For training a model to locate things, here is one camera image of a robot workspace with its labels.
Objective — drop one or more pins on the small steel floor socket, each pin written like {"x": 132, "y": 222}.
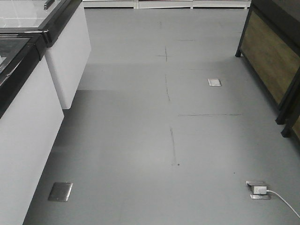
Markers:
{"x": 214, "y": 82}

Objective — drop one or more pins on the closed steel floor socket left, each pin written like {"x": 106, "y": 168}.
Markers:
{"x": 60, "y": 191}

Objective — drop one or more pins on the white power adapter plug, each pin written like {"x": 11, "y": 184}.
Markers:
{"x": 259, "y": 190}

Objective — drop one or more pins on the open steel floor socket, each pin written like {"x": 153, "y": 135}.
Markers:
{"x": 250, "y": 185}

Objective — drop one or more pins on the wooden black-framed display stand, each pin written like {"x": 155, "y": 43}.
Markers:
{"x": 270, "y": 43}

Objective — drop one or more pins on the white chest freezer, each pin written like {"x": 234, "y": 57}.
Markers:
{"x": 63, "y": 26}
{"x": 30, "y": 117}

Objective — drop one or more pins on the white shelf base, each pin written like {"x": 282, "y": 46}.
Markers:
{"x": 159, "y": 4}

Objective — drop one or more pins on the far white chest freezer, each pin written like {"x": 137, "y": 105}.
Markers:
{"x": 63, "y": 26}

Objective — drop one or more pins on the near white chest freezer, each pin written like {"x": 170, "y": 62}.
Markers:
{"x": 30, "y": 117}

